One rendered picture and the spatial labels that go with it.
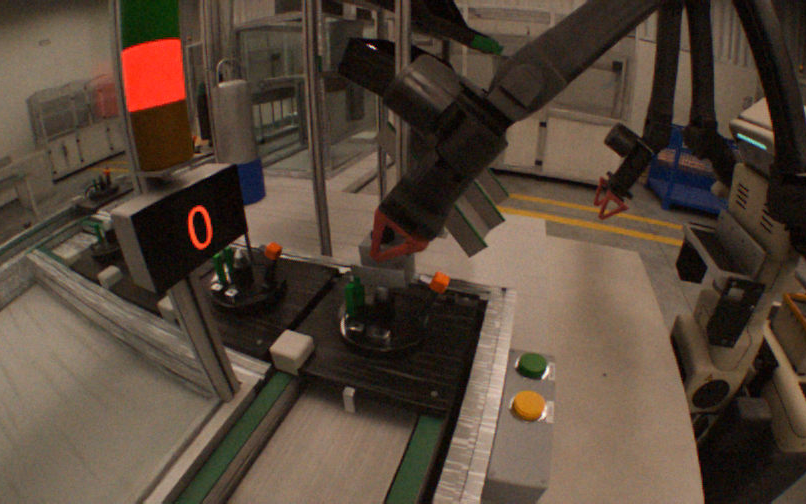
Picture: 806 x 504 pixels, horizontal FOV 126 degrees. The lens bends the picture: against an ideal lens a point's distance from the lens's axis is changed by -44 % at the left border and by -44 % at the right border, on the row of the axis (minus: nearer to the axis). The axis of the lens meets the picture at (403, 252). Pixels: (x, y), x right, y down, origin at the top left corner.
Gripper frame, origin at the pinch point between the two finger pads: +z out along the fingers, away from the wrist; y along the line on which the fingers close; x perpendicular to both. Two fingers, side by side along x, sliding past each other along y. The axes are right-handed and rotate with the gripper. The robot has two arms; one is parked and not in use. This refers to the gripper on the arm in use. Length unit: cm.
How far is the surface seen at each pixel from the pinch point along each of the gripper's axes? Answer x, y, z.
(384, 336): 7.1, 6.1, 6.6
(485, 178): 10.8, -47.8, 1.1
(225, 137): -63, -55, 47
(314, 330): 0.0, 4.9, 16.2
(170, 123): -19.7, 18.6, -10.3
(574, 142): 112, -399, 10
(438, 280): 7.8, 1.1, -1.8
